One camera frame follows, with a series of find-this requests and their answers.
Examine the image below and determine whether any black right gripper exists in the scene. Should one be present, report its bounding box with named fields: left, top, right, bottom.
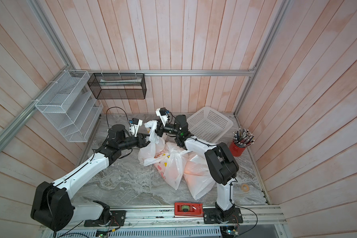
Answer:
left=147, top=120, right=182, bottom=140

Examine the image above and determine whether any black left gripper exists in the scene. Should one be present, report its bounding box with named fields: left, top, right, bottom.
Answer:
left=118, top=132, right=156, bottom=151

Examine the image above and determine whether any white printed bag back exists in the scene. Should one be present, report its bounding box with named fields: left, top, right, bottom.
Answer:
left=138, top=120, right=167, bottom=166

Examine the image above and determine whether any white printed bag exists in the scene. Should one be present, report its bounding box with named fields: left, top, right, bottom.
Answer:
left=152, top=142, right=189, bottom=190
left=138, top=120, right=167, bottom=166

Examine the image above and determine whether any white plastic bag front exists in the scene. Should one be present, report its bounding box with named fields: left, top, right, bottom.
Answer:
left=183, top=152, right=216, bottom=200

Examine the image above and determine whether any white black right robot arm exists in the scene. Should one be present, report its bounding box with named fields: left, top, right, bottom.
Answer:
left=156, top=113, right=240, bottom=224

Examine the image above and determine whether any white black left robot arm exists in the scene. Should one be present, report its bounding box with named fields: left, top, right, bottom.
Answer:
left=30, top=124, right=150, bottom=232

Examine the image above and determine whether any white plastic perforated basket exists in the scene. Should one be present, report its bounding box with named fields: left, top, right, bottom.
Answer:
left=187, top=107, right=233, bottom=143

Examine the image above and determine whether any red tape dispenser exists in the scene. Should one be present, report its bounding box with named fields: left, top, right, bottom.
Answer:
left=174, top=202, right=204, bottom=217

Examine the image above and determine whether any red cup of pens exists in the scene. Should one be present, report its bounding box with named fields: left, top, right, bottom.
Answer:
left=229, top=129, right=255, bottom=157

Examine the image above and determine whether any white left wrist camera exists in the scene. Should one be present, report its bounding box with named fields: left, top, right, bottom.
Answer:
left=129, top=118, right=143, bottom=137

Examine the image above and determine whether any black wire mesh basket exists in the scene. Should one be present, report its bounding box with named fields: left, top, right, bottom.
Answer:
left=88, top=72, right=147, bottom=100

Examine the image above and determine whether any white wire mesh shelf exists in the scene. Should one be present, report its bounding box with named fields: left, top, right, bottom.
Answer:
left=36, top=70, right=103, bottom=142

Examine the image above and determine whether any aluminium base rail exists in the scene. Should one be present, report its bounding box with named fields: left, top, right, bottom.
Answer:
left=41, top=205, right=293, bottom=238

